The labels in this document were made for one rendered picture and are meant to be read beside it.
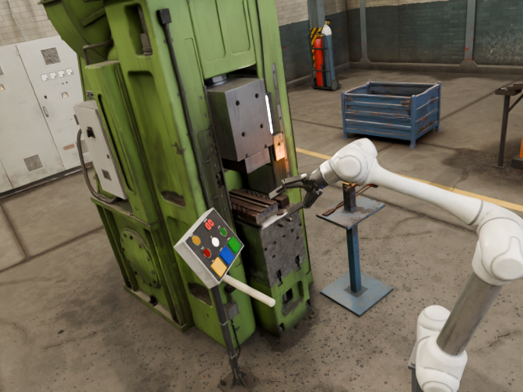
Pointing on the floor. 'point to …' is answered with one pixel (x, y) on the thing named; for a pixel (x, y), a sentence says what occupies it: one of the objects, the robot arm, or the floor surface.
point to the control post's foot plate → (247, 382)
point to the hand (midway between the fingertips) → (281, 203)
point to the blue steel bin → (392, 110)
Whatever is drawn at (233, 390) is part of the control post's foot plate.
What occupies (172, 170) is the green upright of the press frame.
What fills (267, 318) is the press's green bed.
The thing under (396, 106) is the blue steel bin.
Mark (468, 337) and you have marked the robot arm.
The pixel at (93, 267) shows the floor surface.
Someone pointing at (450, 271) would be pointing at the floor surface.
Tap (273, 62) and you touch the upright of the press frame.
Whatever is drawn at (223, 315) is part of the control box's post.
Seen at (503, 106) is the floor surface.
